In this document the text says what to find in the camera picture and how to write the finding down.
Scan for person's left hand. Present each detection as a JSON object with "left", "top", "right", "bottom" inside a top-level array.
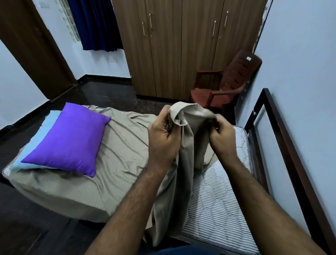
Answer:
[{"left": 147, "top": 105, "right": 182, "bottom": 171}]

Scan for person's right hand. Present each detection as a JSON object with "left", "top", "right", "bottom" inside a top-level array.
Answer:
[{"left": 209, "top": 114, "right": 238, "bottom": 163}]

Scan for beige striped bed sheet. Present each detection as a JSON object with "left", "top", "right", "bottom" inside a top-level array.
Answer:
[{"left": 2, "top": 102, "right": 218, "bottom": 247}]

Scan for brown wooden wardrobe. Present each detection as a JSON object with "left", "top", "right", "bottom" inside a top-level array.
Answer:
[{"left": 111, "top": 0, "right": 268, "bottom": 101}]

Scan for purple dotted pillow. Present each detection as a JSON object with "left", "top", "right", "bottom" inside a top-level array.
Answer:
[{"left": 21, "top": 102, "right": 112, "bottom": 178}]

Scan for light blue pillow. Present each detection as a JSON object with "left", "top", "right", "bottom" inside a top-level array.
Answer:
[{"left": 10, "top": 110, "right": 62, "bottom": 171}]

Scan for person's right forearm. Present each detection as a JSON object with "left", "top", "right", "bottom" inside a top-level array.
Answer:
[{"left": 223, "top": 157, "right": 320, "bottom": 255}]

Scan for person's left forearm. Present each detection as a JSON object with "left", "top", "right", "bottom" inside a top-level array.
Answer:
[{"left": 85, "top": 165, "right": 174, "bottom": 255}]

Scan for person's navy blue shirt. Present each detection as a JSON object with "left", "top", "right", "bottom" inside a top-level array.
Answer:
[{"left": 147, "top": 244, "right": 218, "bottom": 255}]

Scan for white striped mattress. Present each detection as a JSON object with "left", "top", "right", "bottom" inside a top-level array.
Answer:
[{"left": 181, "top": 126, "right": 260, "bottom": 255}]

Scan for maroon plastic chair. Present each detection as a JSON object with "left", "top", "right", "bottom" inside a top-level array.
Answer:
[{"left": 190, "top": 50, "right": 263, "bottom": 113}]

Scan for dark blue curtain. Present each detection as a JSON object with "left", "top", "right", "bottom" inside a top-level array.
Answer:
[{"left": 67, "top": 0, "right": 124, "bottom": 52}]

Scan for white window grille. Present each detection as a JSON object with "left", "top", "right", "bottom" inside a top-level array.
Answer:
[{"left": 54, "top": 0, "right": 80, "bottom": 42}]

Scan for dark wooden door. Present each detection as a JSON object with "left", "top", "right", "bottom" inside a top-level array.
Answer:
[{"left": 0, "top": 0, "right": 77, "bottom": 100}]

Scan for dark wooden bed frame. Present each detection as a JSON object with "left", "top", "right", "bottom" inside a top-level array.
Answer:
[{"left": 244, "top": 88, "right": 336, "bottom": 255}]

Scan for printed wall poster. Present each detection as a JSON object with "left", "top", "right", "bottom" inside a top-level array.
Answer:
[{"left": 252, "top": 0, "right": 273, "bottom": 53}]

